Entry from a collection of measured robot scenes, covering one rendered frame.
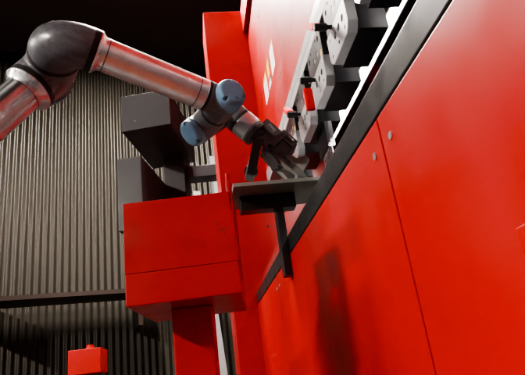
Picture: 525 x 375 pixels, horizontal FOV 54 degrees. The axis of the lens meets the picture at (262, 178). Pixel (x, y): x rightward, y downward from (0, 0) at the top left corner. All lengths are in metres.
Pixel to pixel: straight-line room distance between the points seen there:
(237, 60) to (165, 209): 1.87
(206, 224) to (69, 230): 3.63
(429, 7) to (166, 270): 0.47
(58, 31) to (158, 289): 0.65
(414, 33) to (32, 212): 4.03
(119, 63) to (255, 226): 1.21
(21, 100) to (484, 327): 1.02
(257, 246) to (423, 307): 1.65
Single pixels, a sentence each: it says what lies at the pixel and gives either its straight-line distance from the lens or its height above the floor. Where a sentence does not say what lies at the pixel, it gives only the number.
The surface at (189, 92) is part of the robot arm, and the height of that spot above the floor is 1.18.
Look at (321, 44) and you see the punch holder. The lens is 1.30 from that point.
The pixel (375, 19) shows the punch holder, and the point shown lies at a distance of 1.12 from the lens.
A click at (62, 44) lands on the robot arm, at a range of 1.19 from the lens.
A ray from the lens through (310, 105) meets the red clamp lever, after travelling 1.31.
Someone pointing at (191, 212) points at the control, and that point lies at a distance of 0.76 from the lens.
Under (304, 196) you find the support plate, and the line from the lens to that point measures 1.40.
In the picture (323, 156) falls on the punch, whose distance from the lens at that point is 1.45.
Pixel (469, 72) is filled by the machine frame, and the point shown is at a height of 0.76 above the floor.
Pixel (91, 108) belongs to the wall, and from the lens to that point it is 4.81.
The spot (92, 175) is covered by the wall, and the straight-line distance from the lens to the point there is 4.52.
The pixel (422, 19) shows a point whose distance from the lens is 0.55.
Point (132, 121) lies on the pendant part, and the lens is 2.63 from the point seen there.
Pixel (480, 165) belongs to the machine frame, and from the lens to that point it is 0.46.
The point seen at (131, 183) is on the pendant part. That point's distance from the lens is 2.47.
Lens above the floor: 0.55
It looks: 21 degrees up
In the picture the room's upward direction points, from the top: 8 degrees counter-clockwise
